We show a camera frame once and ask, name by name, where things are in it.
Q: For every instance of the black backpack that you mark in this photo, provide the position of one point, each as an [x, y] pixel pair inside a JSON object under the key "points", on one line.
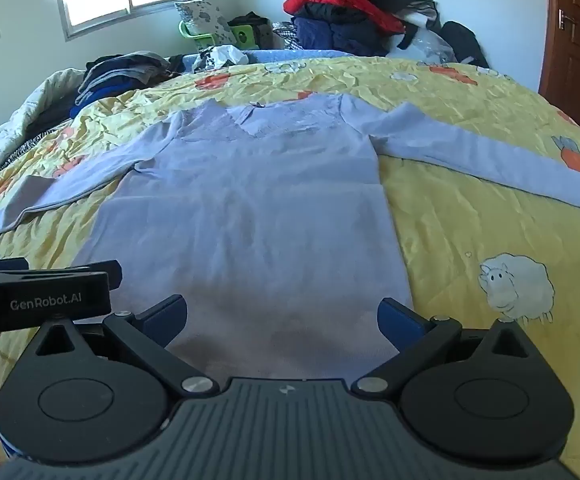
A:
{"points": [[462, 42]]}

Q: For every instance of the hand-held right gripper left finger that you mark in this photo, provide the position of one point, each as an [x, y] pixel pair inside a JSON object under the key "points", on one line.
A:
{"points": [[162, 317]]}

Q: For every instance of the houndstooth cloth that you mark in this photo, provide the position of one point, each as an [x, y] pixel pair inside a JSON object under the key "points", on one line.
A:
{"points": [[285, 35]]}

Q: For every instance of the yellow printed quilt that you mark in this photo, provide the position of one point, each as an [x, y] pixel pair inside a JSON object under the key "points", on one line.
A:
{"points": [[469, 210]]}

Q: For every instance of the white crumpled plastic bag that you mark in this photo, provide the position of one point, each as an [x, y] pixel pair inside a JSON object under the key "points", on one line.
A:
{"points": [[220, 55]]}

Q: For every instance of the pile of dark clothes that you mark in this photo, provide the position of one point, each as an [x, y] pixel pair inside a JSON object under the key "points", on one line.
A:
{"points": [[115, 75]]}

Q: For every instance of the white floral quilt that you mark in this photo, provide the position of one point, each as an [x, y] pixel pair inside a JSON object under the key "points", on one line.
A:
{"points": [[10, 125]]}

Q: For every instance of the clear plastic bag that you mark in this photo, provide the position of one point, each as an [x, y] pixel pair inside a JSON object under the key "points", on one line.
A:
{"points": [[424, 45]]}

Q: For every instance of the navy padded jacket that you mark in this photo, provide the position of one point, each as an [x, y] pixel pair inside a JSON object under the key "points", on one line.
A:
{"points": [[320, 30]]}

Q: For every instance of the striped bed sheet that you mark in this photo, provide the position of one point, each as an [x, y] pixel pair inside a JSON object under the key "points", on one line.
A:
{"points": [[30, 142]]}

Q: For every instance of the grey patterned pillow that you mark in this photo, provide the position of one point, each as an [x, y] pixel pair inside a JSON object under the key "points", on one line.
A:
{"points": [[205, 20]]}

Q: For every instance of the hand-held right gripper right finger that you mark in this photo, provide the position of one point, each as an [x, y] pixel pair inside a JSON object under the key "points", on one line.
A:
{"points": [[399, 322]]}

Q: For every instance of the green plastic chair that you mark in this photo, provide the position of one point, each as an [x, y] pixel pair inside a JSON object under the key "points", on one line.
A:
{"points": [[242, 35]]}

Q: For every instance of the lavender long-sleeve shirt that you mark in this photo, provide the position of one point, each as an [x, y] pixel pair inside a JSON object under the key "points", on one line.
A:
{"points": [[250, 200]]}

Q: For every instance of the black fabric bag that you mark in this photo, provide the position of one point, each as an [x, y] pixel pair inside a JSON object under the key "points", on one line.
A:
{"points": [[250, 22]]}

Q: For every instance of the blue knitted blanket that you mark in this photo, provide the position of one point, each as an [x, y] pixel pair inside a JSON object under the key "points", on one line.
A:
{"points": [[280, 55]]}

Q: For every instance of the window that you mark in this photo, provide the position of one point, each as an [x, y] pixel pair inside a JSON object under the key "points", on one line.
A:
{"points": [[100, 2]]}

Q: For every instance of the black and white garment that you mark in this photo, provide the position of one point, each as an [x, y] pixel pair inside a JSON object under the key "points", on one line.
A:
{"points": [[399, 0]]}

